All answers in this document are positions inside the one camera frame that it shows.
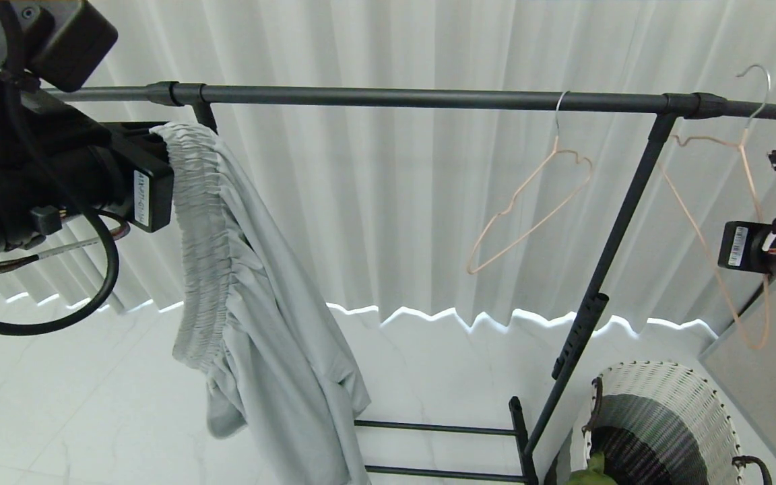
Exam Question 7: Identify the green long-sleeved shirt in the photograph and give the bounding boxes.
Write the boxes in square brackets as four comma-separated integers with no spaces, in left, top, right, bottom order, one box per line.
[567,451,621,485]

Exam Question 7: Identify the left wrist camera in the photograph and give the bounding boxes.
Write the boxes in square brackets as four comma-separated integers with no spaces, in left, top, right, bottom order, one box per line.
[0,0,168,159]

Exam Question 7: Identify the pink clothes hanger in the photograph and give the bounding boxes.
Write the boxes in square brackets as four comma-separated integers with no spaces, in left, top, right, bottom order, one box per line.
[467,91,594,275]
[657,65,773,350]

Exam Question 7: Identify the white laundry basket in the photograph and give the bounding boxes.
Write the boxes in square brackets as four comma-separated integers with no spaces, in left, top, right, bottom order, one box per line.
[567,362,773,485]

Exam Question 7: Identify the white curtain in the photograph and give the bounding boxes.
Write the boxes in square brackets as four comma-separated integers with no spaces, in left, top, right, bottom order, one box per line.
[0,0,776,334]

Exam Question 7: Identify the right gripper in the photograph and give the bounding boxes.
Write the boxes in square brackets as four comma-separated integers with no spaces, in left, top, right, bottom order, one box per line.
[718,221,776,297]

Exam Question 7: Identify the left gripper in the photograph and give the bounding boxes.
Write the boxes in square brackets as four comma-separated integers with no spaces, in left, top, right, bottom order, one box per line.
[0,127,174,260]

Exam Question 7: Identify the black clothes rack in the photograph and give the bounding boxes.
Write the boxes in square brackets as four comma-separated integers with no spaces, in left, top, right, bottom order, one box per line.
[44,81,776,485]

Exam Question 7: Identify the pale grey shorts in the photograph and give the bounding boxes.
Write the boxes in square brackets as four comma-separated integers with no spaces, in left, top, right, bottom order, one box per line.
[151,121,372,485]

